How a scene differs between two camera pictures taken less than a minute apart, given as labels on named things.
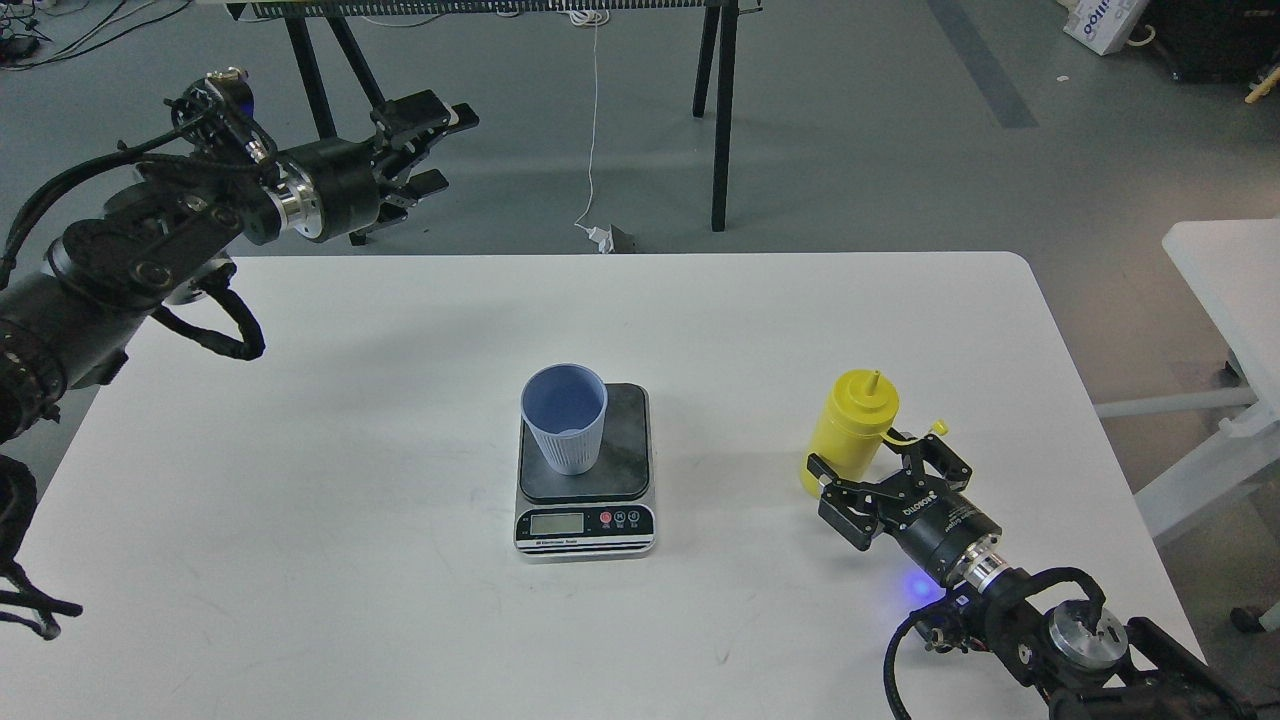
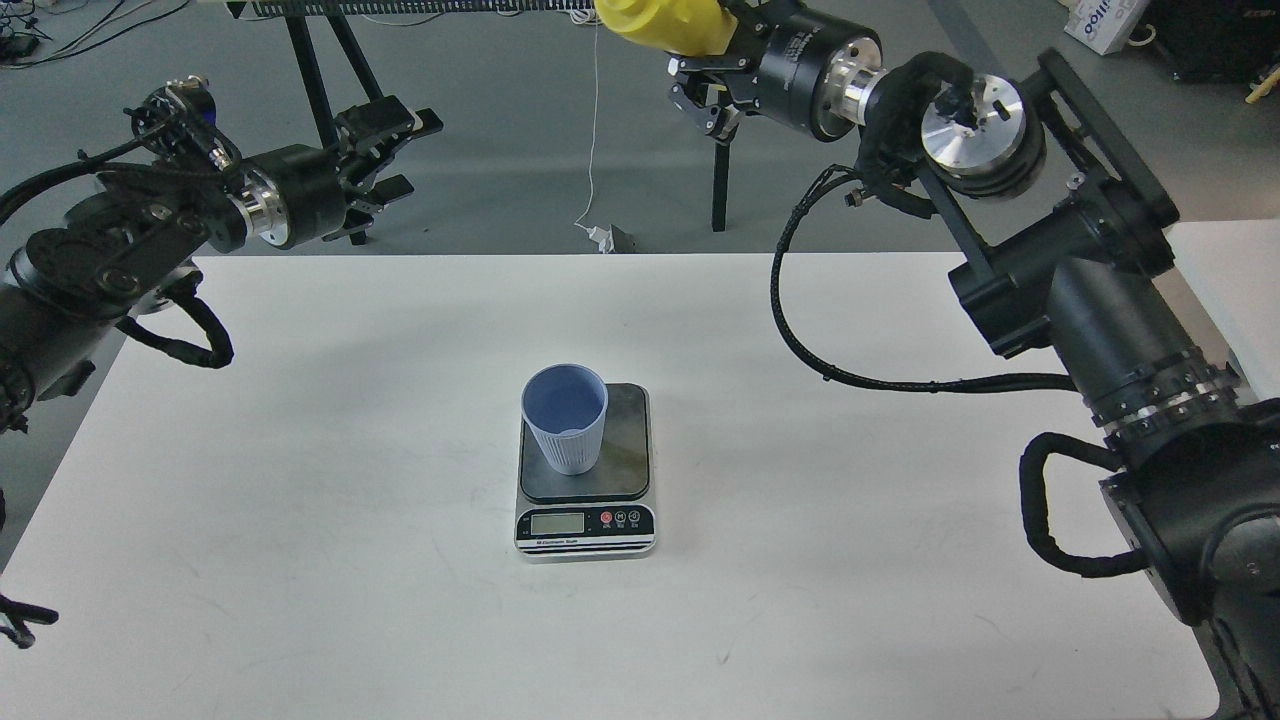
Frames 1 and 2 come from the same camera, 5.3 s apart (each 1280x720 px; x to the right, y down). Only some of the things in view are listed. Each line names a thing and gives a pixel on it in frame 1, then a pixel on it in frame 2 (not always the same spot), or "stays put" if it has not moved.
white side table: [1234, 269] stays put
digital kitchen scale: [607, 513] stays put
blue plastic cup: [565, 405] stays put
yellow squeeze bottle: [855, 419] → [685, 27]
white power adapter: [601, 236] stays put
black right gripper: [934, 528] → [802, 67]
